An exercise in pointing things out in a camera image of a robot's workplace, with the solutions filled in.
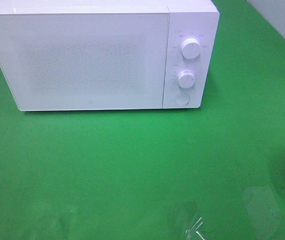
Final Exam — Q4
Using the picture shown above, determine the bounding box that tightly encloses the round white door release button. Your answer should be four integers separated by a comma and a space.
175, 93, 190, 106

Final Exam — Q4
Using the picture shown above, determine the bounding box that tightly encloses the white microwave door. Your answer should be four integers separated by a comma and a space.
0, 13, 169, 111

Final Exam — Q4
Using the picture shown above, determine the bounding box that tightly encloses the lower white microwave knob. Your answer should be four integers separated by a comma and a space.
178, 70, 196, 89

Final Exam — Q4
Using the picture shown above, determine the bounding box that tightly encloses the white microwave knob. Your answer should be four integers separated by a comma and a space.
178, 70, 196, 89
181, 37, 201, 60

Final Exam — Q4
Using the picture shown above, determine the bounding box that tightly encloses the upper white microwave knob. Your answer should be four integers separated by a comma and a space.
181, 37, 201, 60

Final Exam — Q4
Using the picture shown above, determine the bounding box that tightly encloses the green table mat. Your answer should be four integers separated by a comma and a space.
0, 0, 285, 240

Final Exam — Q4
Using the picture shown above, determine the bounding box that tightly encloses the white microwave oven body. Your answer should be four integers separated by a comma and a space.
0, 0, 219, 109

